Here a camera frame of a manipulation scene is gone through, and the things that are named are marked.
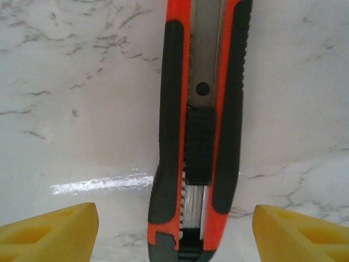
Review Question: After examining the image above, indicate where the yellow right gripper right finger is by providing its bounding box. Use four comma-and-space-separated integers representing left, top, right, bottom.
252, 204, 349, 262

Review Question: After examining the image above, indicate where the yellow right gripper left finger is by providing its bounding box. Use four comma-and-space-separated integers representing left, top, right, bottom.
0, 201, 99, 262

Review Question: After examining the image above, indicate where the orange black utility knife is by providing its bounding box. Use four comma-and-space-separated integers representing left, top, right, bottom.
147, 0, 254, 262

